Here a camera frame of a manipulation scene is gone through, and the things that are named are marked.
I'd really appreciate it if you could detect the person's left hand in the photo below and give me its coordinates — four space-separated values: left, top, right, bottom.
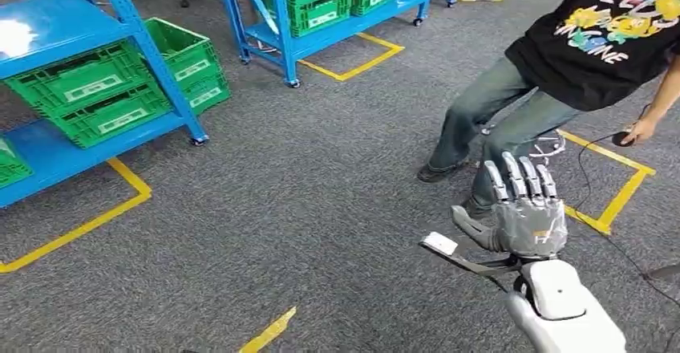
621 117 660 148

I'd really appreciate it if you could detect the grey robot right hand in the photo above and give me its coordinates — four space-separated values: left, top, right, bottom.
450 151 569 261

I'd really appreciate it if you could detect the chrome stool base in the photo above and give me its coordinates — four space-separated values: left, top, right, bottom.
528 129 568 168

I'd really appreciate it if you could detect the person in black printed shirt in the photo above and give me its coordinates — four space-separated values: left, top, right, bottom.
416 0 680 220

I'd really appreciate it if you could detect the short yellow floor tape strip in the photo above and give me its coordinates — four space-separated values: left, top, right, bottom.
237 306 298 353

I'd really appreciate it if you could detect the large blue shelf rack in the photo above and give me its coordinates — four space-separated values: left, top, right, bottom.
0 0 210 211

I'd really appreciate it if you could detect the yellow floor tape frame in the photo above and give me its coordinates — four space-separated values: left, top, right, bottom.
557 128 658 237

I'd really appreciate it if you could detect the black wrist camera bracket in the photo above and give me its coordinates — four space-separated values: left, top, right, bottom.
434 246 525 278

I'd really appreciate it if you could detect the black controller cable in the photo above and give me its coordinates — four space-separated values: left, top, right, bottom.
576 103 680 310

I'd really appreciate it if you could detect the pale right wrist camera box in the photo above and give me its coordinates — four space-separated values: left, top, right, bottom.
419 231 459 258

